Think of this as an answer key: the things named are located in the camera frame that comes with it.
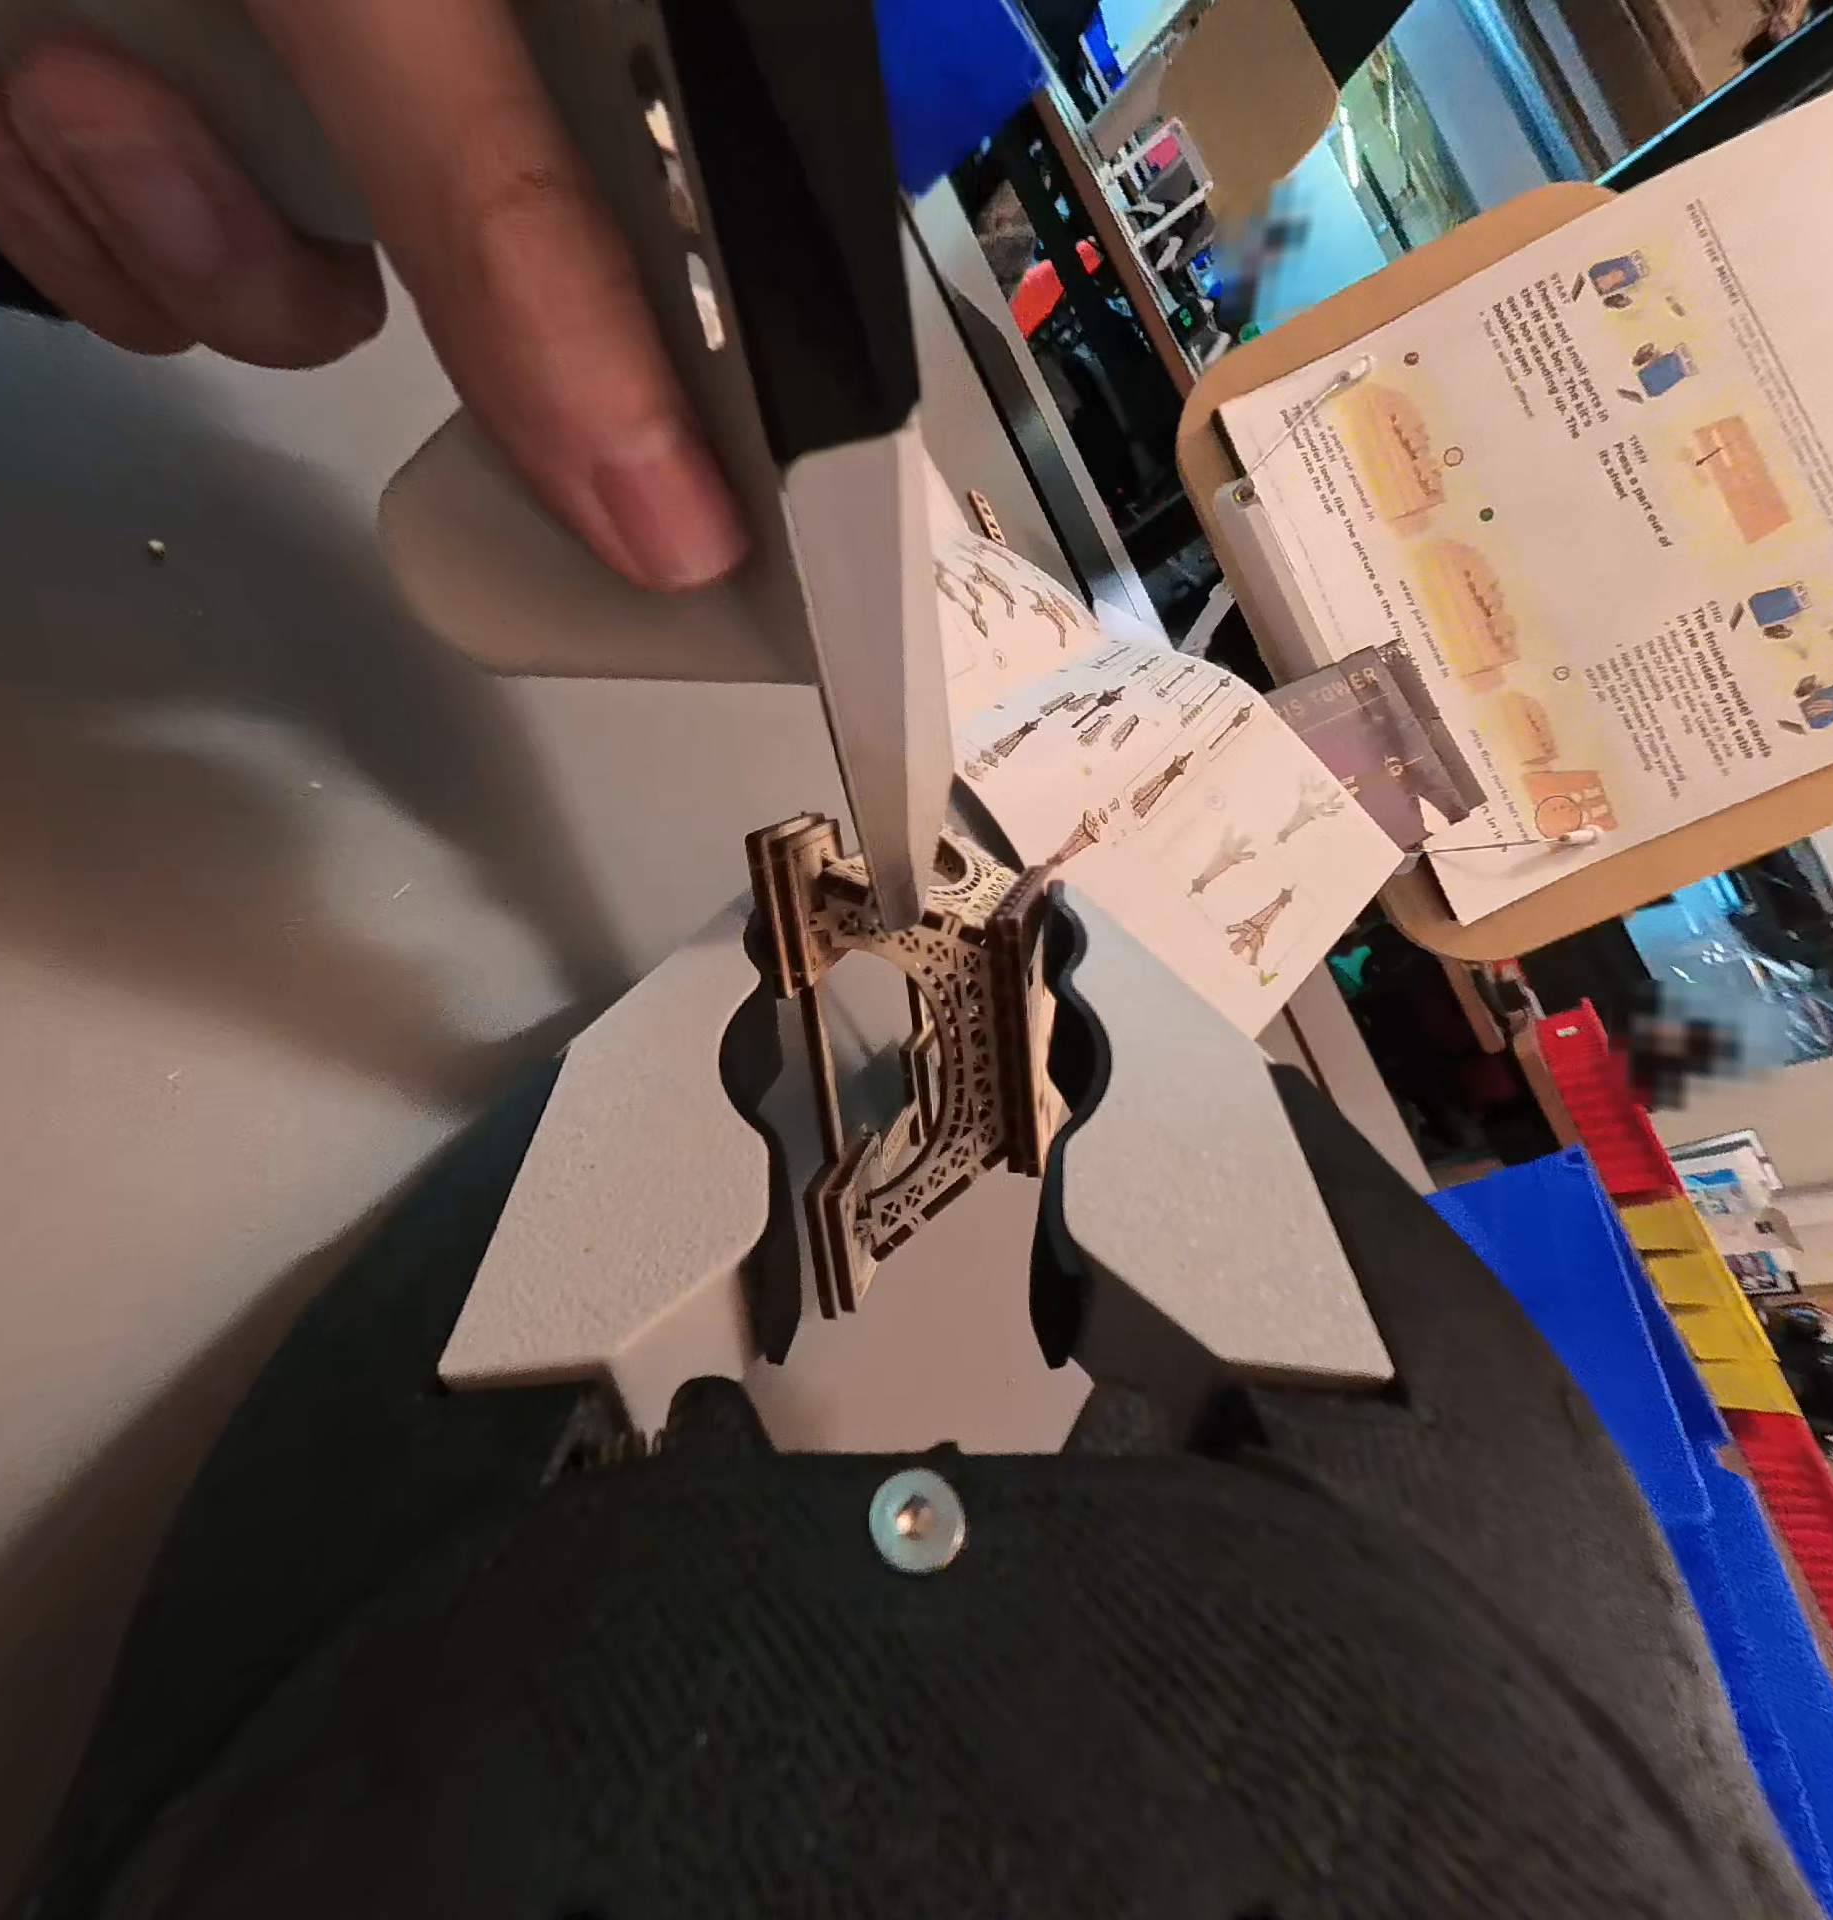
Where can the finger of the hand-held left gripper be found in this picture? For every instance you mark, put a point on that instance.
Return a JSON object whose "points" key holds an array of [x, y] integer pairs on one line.
{"points": [[480, 570], [871, 646]]}

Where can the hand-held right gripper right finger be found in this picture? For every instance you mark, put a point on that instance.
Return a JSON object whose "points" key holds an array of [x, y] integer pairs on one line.
{"points": [[1217, 1186]]}

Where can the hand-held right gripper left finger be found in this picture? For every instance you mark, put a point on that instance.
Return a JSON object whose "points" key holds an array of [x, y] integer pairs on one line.
{"points": [[616, 1170]]}

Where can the wooden tower base model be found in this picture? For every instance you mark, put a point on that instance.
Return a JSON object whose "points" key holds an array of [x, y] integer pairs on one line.
{"points": [[947, 961]]}

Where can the grey desk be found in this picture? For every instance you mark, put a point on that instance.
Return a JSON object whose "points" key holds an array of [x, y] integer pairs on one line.
{"points": [[256, 901]]}

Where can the person's left hand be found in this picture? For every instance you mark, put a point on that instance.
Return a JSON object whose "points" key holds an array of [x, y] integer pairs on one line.
{"points": [[525, 300]]}

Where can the folded assembly instruction booklet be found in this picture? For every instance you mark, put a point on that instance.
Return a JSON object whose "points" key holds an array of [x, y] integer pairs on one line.
{"points": [[1156, 840]]}

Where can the red plastic bin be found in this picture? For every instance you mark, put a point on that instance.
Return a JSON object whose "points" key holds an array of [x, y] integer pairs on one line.
{"points": [[1598, 1096], [1802, 1515]]}

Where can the blue plastic bin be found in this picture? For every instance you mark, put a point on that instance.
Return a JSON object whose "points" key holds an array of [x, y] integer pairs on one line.
{"points": [[1607, 1350]]}

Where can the purple puzzle box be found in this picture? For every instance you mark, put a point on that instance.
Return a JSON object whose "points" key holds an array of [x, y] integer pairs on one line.
{"points": [[1381, 721]]}

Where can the yellow plastic bin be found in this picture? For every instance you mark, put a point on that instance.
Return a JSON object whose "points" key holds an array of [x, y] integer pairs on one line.
{"points": [[1711, 1306]]}

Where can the printed instruction sheet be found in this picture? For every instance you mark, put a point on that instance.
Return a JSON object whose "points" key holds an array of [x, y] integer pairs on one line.
{"points": [[1607, 525]]}

